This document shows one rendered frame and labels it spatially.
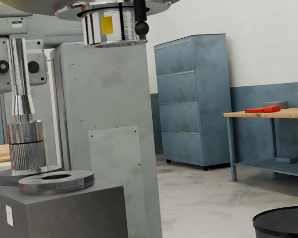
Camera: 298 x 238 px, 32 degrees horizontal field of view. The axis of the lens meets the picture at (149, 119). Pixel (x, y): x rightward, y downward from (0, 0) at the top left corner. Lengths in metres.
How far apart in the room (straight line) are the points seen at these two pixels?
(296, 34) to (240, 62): 1.31
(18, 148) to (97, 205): 0.16
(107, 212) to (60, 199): 0.06
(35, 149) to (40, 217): 0.16
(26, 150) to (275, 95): 6.57
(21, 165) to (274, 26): 6.56
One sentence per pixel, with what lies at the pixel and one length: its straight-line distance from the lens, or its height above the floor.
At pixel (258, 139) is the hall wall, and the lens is 7.60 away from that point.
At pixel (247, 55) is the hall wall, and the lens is 7.68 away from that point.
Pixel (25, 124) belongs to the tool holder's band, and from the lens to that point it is 0.71.
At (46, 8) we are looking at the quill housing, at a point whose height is 1.31.
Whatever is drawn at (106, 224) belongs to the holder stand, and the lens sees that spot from 0.61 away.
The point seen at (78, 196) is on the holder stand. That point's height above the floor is 1.13.
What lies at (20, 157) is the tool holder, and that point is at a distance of 0.71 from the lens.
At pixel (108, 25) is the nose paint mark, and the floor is 1.29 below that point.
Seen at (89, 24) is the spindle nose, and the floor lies 1.29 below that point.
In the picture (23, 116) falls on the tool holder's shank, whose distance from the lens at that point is 0.72.
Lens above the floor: 1.24
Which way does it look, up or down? 3 degrees down
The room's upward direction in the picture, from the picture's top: 5 degrees counter-clockwise
